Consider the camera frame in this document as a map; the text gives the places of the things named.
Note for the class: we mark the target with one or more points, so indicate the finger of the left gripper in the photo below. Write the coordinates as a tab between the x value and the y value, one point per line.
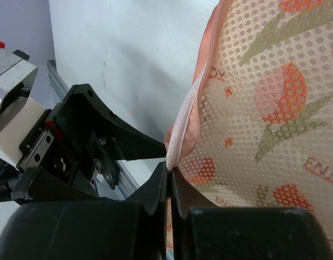
38	185
83	113

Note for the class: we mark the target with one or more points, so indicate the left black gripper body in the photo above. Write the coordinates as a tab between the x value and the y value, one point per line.
44	146

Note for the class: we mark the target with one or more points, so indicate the floral mesh laundry bag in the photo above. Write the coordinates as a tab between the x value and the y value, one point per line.
256	127

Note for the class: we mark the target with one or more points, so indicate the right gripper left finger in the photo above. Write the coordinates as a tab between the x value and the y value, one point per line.
133	228

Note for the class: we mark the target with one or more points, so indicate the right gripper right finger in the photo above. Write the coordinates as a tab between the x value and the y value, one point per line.
202	230

